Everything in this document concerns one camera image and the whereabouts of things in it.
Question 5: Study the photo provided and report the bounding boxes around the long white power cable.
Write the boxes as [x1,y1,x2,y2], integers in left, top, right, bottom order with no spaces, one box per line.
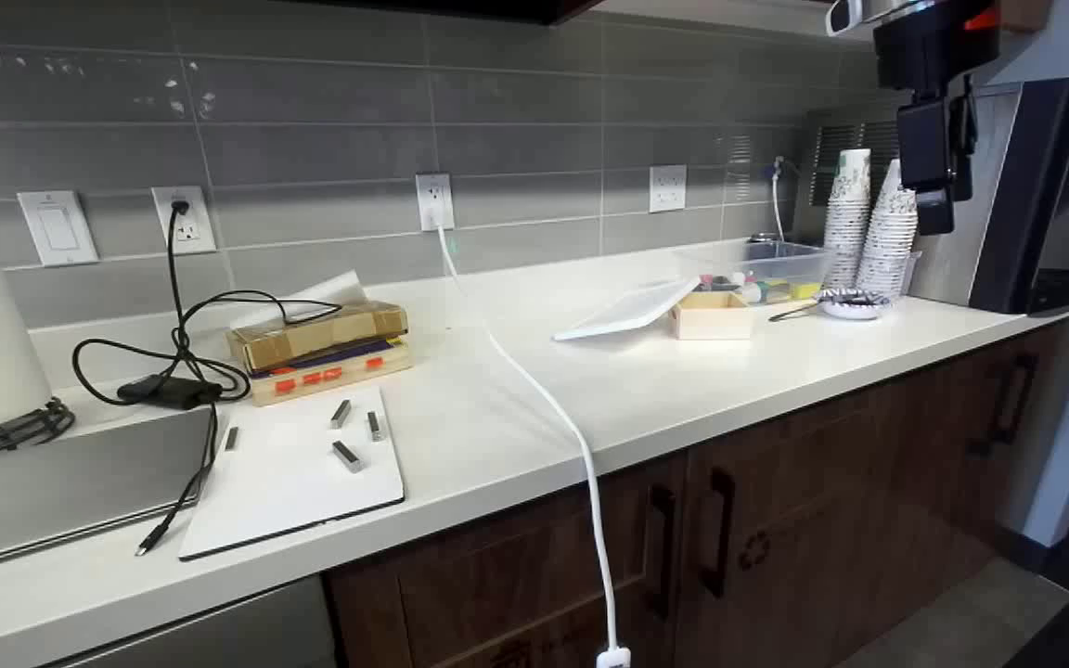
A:
[430,220,635,668]

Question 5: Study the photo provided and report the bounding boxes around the clear plastic bin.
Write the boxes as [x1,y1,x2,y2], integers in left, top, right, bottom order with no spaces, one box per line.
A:
[738,238,832,309]

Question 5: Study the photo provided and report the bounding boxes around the white light switch plate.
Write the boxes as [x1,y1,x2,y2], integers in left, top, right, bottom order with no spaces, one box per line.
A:
[14,189,101,272]

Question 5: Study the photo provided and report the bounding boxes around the black power adapter cable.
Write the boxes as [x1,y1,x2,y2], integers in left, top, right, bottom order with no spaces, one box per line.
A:
[66,199,350,561]

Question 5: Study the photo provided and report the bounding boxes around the black coffee machine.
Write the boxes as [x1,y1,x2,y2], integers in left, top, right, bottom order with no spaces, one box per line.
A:
[969,79,1069,314]

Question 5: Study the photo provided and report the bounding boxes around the black lower door handle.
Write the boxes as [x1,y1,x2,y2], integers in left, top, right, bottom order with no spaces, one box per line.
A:
[642,483,680,624]
[693,464,738,603]
[988,350,1045,454]

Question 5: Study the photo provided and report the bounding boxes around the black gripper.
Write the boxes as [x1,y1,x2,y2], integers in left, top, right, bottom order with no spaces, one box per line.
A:
[896,88,963,238]

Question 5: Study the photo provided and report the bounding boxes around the white outlet with black plug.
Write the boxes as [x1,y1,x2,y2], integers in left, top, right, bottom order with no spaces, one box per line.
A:
[150,182,221,259]

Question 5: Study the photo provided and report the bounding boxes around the patterned paper bowl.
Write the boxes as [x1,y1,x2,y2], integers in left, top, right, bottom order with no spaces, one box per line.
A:
[813,285,892,327]

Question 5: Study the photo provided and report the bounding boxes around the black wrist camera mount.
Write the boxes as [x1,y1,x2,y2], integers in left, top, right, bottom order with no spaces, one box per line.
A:
[871,0,1000,98]

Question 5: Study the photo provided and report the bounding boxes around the wooden box with red print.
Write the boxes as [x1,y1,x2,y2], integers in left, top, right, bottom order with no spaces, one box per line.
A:
[245,337,421,410]

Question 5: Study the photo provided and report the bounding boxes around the dark brown lower cupboard door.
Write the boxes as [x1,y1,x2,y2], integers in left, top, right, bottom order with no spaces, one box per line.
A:
[671,374,925,668]
[902,324,1069,585]
[321,454,689,668]

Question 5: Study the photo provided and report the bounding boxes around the white empty wall outlet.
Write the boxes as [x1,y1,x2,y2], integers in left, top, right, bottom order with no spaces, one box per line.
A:
[647,165,689,217]

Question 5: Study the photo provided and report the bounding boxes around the black wire towel holder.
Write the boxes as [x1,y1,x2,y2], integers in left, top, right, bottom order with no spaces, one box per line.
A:
[0,397,77,467]

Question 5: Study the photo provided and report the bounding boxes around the flat white lid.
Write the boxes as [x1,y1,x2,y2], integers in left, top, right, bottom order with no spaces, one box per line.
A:
[553,275,703,344]

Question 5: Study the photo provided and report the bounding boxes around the brown cardboard box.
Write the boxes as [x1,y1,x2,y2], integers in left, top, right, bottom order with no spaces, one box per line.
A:
[223,296,412,374]

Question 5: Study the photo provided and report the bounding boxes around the small light wooden box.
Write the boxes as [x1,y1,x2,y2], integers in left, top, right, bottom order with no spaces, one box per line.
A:
[668,285,761,344]

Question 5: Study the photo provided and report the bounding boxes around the thin white cord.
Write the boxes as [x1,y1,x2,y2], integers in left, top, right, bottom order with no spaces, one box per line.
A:
[765,152,793,246]

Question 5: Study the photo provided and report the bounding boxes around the stack of patterned paper cups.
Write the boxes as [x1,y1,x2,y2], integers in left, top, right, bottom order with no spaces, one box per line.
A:
[817,145,875,295]
[853,156,925,303]

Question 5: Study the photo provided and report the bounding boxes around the steel kitchen sink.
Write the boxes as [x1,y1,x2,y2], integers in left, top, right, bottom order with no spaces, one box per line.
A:
[0,405,221,583]

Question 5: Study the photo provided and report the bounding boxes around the white whiteboard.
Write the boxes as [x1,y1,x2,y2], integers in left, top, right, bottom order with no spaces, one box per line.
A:
[175,382,409,564]

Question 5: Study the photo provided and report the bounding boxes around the wooden right cupboard door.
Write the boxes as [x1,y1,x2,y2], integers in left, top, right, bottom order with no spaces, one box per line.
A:
[993,0,1054,37]

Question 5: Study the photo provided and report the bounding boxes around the grey dishwasher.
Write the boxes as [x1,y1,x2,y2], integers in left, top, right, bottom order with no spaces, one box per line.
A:
[58,577,341,668]

